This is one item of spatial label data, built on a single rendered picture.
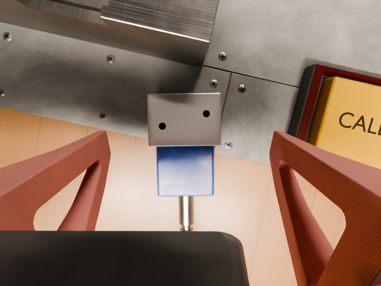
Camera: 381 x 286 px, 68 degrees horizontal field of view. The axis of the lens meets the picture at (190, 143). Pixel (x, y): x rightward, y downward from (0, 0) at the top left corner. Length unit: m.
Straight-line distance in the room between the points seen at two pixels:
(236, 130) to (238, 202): 0.07
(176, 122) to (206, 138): 0.02
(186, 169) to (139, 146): 0.06
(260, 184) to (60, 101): 0.19
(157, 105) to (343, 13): 0.18
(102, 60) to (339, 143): 0.20
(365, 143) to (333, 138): 0.02
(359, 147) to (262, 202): 0.09
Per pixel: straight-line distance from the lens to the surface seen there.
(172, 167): 0.21
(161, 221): 0.27
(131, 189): 0.26
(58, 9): 0.19
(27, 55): 0.28
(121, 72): 0.25
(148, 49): 0.22
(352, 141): 0.24
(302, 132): 0.24
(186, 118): 0.19
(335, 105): 0.23
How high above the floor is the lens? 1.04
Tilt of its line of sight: 83 degrees down
